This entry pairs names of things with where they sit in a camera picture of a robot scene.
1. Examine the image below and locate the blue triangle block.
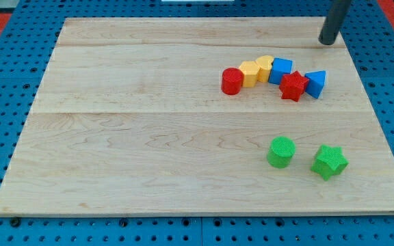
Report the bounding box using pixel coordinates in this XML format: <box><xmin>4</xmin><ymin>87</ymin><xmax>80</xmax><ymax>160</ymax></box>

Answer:
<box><xmin>305</xmin><ymin>70</ymin><xmax>326</xmax><ymax>99</ymax></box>

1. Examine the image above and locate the green cylinder block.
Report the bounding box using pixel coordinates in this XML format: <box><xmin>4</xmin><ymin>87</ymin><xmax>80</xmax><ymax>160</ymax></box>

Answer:
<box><xmin>267</xmin><ymin>136</ymin><xmax>296</xmax><ymax>169</ymax></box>

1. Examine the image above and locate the red star block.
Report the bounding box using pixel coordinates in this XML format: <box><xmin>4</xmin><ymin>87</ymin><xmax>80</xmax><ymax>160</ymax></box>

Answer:
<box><xmin>279</xmin><ymin>71</ymin><xmax>309</xmax><ymax>102</ymax></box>

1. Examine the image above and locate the green star block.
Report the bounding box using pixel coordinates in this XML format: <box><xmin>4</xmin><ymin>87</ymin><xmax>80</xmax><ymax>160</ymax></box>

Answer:
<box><xmin>311</xmin><ymin>144</ymin><xmax>349</xmax><ymax>181</ymax></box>

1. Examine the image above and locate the yellow hexagon block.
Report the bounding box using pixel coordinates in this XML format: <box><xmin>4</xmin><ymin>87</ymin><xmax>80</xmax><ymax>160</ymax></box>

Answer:
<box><xmin>239</xmin><ymin>61</ymin><xmax>260</xmax><ymax>87</ymax></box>

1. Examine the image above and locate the red cylinder block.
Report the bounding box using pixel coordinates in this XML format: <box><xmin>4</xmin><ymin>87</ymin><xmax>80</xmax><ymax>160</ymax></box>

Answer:
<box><xmin>221</xmin><ymin>68</ymin><xmax>244</xmax><ymax>95</ymax></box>

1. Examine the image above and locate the blue cube block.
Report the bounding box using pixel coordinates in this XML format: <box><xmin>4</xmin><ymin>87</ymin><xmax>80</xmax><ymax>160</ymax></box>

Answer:
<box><xmin>268</xmin><ymin>57</ymin><xmax>293</xmax><ymax>85</ymax></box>

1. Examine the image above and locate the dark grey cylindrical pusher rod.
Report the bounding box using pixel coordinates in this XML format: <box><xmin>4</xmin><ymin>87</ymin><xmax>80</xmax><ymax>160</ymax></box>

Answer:
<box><xmin>318</xmin><ymin>0</ymin><xmax>352</xmax><ymax>45</ymax></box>

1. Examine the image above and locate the light wooden board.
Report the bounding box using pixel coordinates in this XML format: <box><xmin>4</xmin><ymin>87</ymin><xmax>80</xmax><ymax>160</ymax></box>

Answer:
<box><xmin>0</xmin><ymin>17</ymin><xmax>394</xmax><ymax>217</ymax></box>

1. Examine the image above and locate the yellow heart block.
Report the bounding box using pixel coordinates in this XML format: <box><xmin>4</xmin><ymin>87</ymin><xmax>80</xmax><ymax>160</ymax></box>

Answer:
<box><xmin>255</xmin><ymin>55</ymin><xmax>274</xmax><ymax>83</ymax></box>

